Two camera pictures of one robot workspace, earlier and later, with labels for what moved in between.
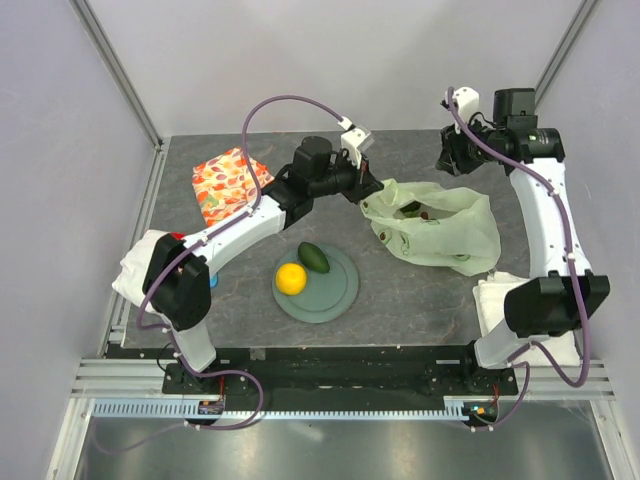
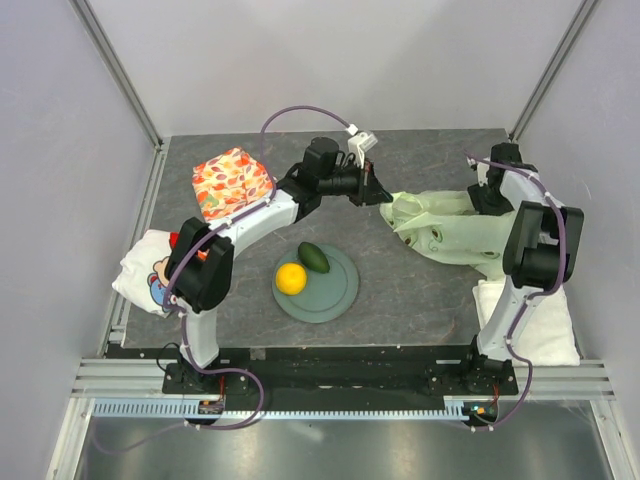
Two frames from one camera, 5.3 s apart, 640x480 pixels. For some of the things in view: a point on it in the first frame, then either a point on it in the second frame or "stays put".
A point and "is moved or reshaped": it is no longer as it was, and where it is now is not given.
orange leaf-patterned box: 224,184 stays put
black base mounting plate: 364,373 stays put
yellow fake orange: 291,278 stays put
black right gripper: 452,158 to 477,197
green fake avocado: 312,257 stays put
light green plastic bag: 435,224 is moved or reshaped
